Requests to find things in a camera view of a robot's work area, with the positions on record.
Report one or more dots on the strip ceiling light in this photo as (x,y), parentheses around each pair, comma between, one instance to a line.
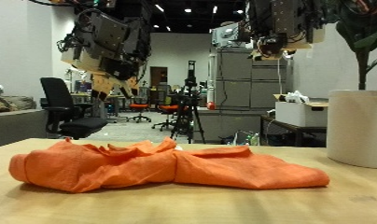
(214,9)

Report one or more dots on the small white packet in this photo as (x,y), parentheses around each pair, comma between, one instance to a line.
(178,148)

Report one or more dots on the grey box appliance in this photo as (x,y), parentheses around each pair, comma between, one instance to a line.
(226,35)

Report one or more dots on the white plastic bag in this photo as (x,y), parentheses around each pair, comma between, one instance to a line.
(296,97)

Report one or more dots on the brown cushion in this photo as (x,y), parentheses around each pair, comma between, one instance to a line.
(10,104)

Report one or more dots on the white round plant pot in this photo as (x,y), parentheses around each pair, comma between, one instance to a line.
(357,130)

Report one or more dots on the clear plastic bottle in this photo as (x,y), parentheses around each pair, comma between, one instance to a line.
(255,140)

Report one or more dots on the brown door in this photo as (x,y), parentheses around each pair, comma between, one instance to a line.
(156,76)

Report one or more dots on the black office chair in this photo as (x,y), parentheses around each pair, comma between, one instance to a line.
(55,93)

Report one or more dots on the orange button-up shirt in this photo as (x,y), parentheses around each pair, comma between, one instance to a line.
(222,168)

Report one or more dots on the dark green leafy plant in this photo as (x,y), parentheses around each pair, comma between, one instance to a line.
(353,34)

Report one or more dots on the tall grey filing cabinet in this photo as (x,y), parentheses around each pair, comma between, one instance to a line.
(238,84)

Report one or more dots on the black side desk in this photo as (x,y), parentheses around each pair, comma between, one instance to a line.
(297,128)

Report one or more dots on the white storage box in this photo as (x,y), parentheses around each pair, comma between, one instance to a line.
(300,115)

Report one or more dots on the black camera tripod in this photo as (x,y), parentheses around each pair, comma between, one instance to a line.
(191,81)

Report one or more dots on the blue computer monitor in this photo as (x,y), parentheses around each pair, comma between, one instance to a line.
(82,86)

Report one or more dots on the grey sofa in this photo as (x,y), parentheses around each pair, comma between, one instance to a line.
(14,127)

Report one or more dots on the round ceiling light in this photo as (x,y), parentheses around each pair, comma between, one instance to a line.
(187,10)
(239,11)

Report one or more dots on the red ball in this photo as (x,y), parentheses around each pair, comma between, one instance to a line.
(211,105)

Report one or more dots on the orange office chair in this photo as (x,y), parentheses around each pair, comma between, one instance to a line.
(168,108)
(138,106)

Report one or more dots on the low grey cabinet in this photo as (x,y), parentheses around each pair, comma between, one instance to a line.
(226,124)

